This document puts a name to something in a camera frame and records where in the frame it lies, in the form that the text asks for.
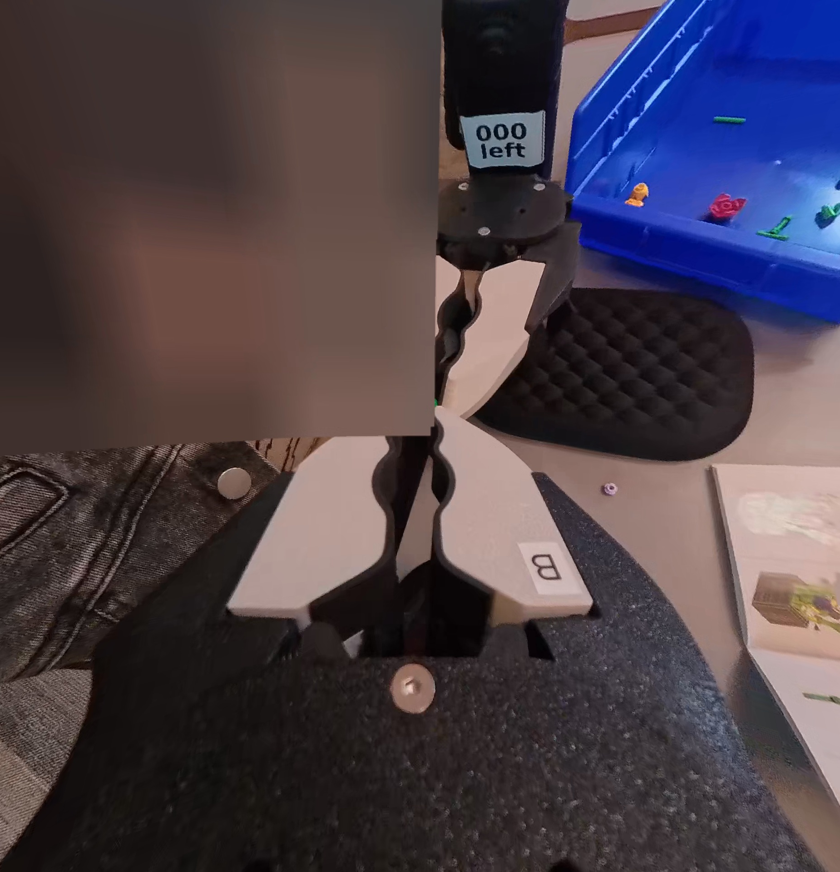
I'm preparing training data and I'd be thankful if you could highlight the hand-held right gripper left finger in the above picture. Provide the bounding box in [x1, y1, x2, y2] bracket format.
[227, 436, 400, 624]

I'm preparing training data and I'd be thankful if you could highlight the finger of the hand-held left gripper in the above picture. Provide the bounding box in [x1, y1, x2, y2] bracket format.
[435, 255, 479, 404]
[440, 262, 544, 418]

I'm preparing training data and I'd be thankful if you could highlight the grey desk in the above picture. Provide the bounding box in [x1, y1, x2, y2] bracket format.
[437, 0, 840, 872]

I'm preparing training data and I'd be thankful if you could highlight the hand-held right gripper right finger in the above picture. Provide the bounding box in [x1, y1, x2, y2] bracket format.
[430, 406, 593, 624]

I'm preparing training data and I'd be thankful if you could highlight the black quilted pad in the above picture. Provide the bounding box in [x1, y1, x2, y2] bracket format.
[471, 286, 755, 462]

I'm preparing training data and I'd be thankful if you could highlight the grey denim jacket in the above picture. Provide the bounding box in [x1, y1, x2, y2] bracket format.
[0, 439, 326, 689]

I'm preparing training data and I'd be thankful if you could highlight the blue plastic bin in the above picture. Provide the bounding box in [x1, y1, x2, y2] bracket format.
[566, 0, 840, 324]

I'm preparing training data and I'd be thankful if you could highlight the instruction booklet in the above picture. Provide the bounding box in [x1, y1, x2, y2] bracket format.
[712, 465, 840, 835]

